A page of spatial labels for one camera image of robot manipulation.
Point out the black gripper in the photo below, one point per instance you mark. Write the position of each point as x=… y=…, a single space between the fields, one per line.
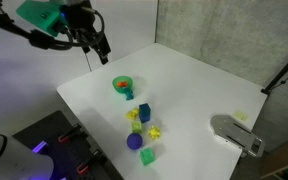
x=80 y=18

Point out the light green block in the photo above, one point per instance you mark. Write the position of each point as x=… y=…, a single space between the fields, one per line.
x=136 y=127

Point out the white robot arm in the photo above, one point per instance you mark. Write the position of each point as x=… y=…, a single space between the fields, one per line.
x=18 y=162

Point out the dark blue block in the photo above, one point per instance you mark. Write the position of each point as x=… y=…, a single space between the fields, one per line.
x=144 y=112

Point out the orange toy in bowl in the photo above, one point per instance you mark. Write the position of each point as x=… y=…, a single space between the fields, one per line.
x=122 y=84

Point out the green plastic bowl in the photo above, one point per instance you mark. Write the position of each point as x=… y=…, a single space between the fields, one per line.
x=122 y=78

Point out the teal toy shark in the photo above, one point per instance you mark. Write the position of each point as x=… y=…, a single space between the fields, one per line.
x=129 y=95

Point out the yellow rubber duck toy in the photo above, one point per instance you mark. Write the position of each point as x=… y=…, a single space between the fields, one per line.
x=132 y=114

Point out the black clamp red tips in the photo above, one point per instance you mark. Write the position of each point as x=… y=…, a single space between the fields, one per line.
x=72 y=133

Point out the purple bumpy ball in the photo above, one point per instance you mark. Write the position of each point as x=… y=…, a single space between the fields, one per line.
x=134 y=141

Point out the yellow spiky ball toy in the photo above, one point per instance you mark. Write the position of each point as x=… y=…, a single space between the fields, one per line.
x=154 y=132

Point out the black clamp orange tips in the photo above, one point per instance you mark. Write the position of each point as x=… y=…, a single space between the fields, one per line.
x=84 y=166

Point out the black base platform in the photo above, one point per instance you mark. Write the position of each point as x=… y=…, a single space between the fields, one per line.
x=42 y=137

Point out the yellow sticky note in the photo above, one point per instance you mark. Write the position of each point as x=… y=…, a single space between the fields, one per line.
x=240 y=115

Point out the black tripod stand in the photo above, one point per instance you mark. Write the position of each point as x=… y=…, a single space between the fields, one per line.
x=267 y=90

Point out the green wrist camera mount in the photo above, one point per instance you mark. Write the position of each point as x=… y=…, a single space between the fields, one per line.
x=44 y=15

